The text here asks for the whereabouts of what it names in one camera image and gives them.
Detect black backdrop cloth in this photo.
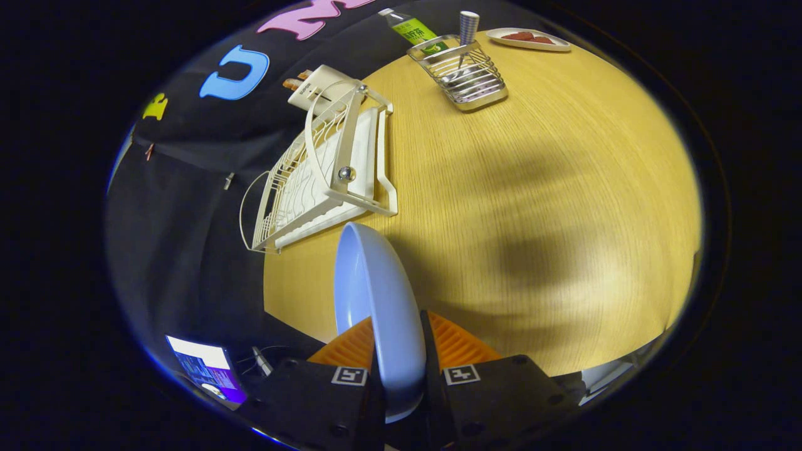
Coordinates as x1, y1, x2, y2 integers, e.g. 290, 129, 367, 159
103, 0, 502, 376

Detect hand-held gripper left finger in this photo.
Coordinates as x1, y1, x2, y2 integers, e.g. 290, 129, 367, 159
238, 316, 386, 451

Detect lit computer screen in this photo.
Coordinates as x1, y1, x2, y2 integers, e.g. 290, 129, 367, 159
165, 335, 249, 405

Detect white wire dish rack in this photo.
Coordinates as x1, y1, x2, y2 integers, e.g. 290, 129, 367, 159
239, 81, 399, 254

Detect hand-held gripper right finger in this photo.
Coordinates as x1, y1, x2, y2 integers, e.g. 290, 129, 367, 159
419, 310, 586, 451

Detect white oval plate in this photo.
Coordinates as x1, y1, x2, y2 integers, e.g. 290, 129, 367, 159
486, 28, 572, 53

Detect blue plate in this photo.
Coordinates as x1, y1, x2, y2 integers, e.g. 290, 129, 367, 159
333, 222, 427, 423

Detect metal wire basket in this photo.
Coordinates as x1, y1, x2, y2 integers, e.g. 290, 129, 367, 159
407, 34, 509, 113

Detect metal spoon checked handle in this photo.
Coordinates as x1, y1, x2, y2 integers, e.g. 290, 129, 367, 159
448, 11, 496, 88

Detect white toaster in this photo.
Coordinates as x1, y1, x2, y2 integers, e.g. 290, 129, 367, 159
287, 65, 365, 117

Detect green label drink bottle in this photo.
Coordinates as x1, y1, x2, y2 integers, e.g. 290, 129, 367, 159
378, 8, 449, 54

